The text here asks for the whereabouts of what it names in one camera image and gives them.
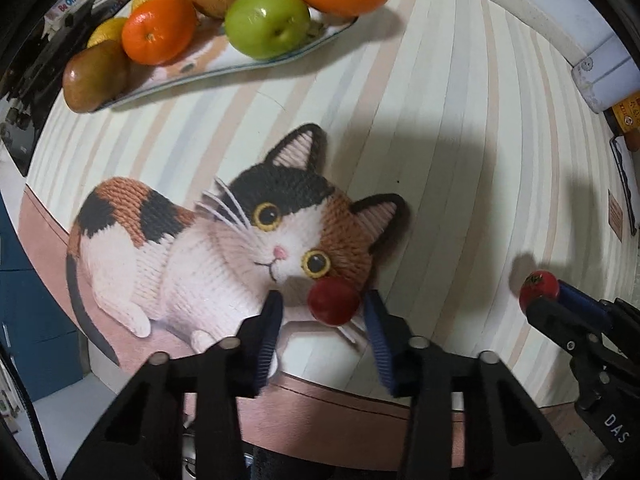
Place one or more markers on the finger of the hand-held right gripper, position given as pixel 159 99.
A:
pixel 555 317
pixel 580 299

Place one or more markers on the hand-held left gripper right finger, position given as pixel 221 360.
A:
pixel 378 342

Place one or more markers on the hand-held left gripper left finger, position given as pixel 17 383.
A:
pixel 270 332

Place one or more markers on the red cherry tomato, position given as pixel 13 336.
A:
pixel 537 287
pixel 334 302

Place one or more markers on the floral oval plate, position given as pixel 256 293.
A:
pixel 200 65

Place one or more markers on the olive brown round fruit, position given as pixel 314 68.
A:
pixel 95 80

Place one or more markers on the green apple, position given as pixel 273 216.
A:
pixel 267 22

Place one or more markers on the yellow citrus fruit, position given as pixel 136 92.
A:
pixel 107 31

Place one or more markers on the small brown card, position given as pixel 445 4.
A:
pixel 616 215

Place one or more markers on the cat-shaped mat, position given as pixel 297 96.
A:
pixel 200 260

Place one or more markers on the dark sauce bottle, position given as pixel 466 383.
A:
pixel 627 112

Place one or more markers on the blue kitchen cabinet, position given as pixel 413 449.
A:
pixel 30 310

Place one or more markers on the black gas stove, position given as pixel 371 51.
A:
pixel 25 125

